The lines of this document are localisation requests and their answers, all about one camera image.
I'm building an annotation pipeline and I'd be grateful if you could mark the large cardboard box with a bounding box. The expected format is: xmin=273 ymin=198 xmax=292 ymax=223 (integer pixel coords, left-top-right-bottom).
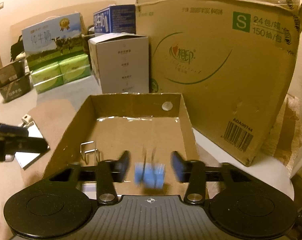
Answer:
xmin=135 ymin=0 xmax=302 ymax=167

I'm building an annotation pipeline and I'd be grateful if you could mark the shallow cardboard box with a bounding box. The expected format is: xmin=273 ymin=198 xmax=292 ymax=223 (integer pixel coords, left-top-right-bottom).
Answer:
xmin=42 ymin=93 xmax=209 ymax=198

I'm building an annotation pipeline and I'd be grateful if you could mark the blue binder clip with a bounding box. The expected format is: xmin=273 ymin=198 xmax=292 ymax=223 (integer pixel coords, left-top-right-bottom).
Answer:
xmin=134 ymin=145 xmax=166 ymax=189

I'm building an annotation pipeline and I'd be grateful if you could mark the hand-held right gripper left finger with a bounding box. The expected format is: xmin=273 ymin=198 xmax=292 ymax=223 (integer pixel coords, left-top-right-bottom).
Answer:
xmin=42 ymin=150 xmax=130 ymax=205

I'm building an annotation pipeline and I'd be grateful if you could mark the white plug adapter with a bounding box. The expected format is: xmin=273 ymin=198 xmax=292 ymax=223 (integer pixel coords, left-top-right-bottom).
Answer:
xmin=21 ymin=114 xmax=34 ymax=127

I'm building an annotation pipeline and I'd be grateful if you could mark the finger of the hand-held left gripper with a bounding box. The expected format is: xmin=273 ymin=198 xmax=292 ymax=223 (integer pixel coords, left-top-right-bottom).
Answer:
xmin=0 ymin=121 xmax=30 ymax=137
xmin=0 ymin=135 xmax=49 ymax=162

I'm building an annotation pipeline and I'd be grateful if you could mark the green tissue pack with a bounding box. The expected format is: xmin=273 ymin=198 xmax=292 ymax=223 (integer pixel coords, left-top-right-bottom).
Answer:
xmin=31 ymin=64 xmax=61 ymax=78
xmin=34 ymin=74 xmax=65 ymax=94
xmin=59 ymin=54 xmax=90 ymax=68
xmin=62 ymin=65 xmax=92 ymax=84

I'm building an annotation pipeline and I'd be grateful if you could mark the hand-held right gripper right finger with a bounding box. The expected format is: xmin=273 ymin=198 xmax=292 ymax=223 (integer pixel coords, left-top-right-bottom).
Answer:
xmin=171 ymin=150 xmax=260 ymax=205

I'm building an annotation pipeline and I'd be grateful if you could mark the black food box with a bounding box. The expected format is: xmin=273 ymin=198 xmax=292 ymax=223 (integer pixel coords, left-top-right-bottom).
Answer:
xmin=0 ymin=72 xmax=32 ymax=103
xmin=0 ymin=56 xmax=26 ymax=85

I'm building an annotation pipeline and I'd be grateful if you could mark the black laptop bag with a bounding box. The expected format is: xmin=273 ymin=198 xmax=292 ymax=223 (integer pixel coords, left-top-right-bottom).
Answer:
xmin=10 ymin=35 xmax=24 ymax=62

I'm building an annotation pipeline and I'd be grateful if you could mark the dark box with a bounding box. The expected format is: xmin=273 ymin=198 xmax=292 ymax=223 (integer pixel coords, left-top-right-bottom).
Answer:
xmin=81 ymin=24 xmax=95 ymax=48

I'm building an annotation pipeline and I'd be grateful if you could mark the white square tray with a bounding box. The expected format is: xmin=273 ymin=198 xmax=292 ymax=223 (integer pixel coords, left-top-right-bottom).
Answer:
xmin=15 ymin=121 xmax=51 ymax=169

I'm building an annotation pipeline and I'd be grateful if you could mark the metal wire holder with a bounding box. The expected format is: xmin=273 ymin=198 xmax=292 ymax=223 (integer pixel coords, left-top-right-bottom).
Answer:
xmin=80 ymin=141 xmax=102 ymax=164

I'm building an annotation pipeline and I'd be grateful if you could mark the blue milk carton box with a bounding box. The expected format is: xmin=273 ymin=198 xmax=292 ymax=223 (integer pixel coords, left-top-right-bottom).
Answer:
xmin=93 ymin=4 xmax=137 ymax=37

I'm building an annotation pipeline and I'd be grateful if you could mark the white product box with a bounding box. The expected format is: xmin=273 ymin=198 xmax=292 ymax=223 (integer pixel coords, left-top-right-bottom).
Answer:
xmin=88 ymin=32 xmax=150 ymax=94

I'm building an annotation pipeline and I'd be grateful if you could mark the milk box with cow picture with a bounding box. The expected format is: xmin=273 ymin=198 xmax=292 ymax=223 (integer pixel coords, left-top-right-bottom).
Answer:
xmin=21 ymin=12 xmax=85 ymax=66

